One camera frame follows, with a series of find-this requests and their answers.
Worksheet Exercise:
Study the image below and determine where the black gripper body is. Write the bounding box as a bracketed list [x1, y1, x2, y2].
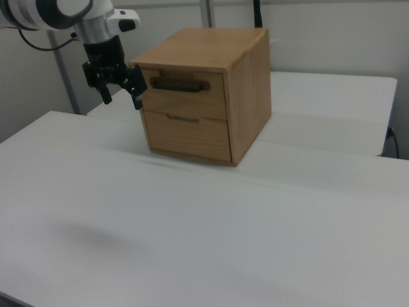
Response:
[82, 34, 129, 85]

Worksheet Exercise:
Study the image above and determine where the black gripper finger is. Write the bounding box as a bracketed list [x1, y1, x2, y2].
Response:
[120, 64, 149, 111]
[82, 61, 113, 106]

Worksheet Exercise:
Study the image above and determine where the wooden drawer with black handle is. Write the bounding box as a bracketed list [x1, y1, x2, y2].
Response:
[139, 68, 229, 122]

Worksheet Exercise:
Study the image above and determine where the wooden drawer with cutout grip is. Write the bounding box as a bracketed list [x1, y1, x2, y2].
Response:
[143, 109, 233, 162]

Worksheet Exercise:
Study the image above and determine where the wooden drawer cabinet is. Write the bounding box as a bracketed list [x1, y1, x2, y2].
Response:
[130, 27, 273, 168]

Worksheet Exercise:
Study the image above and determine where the grey partition post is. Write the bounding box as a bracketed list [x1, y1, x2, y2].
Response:
[200, 0, 214, 28]
[47, 31, 81, 116]

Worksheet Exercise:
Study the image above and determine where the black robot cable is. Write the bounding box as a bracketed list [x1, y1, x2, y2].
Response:
[17, 28, 79, 52]

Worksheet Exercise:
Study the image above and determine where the black camera stand pole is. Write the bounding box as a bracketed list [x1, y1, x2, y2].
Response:
[252, 0, 264, 29]

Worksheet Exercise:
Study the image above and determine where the black power cable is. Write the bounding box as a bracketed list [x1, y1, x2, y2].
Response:
[385, 127, 401, 159]

